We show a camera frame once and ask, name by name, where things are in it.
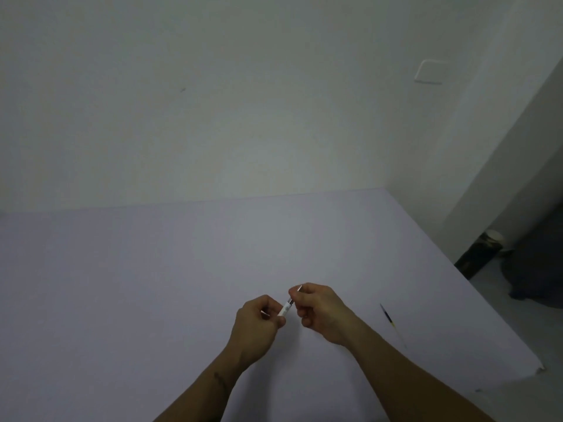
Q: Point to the person's left hand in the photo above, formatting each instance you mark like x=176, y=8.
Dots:
x=255, y=334

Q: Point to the person's right hand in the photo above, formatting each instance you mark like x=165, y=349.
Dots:
x=327, y=314

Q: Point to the thin pen refill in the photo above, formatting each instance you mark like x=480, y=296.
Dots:
x=388, y=317

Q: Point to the person's left forearm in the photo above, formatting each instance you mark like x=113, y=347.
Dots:
x=202, y=391

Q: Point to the person's right forearm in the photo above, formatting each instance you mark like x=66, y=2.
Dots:
x=404, y=377

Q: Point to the black trash bin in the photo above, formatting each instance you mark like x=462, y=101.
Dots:
x=477, y=257

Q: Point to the white wall switch plate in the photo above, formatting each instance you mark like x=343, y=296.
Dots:
x=431, y=72

